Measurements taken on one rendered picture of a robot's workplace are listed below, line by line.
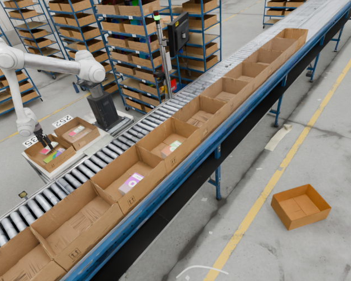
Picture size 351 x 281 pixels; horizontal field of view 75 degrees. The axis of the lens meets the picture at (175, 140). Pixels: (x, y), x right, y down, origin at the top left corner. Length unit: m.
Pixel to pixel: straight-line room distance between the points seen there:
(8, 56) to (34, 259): 1.23
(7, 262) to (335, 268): 2.27
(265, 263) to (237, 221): 0.42
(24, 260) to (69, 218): 0.30
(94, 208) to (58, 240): 0.26
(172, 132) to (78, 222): 0.98
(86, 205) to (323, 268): 1.89
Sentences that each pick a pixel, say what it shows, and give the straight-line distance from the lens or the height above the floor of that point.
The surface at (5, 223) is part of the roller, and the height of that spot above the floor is 0.75.
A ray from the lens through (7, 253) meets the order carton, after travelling 1.61.
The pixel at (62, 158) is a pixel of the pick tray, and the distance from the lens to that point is 2.27.
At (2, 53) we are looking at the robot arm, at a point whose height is 1.72.
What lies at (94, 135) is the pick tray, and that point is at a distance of 2.38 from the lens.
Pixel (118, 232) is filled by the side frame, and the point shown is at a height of 0.91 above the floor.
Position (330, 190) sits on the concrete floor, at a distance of 2.85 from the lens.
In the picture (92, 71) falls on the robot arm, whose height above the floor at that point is 1.43.
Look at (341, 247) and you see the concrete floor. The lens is 2.53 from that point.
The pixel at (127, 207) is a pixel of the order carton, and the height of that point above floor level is 0.94.
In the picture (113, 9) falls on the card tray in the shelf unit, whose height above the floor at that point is 1.59.
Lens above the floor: 2.10
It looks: 40 degrees down
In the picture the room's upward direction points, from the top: 10 degrees counter-clockwise
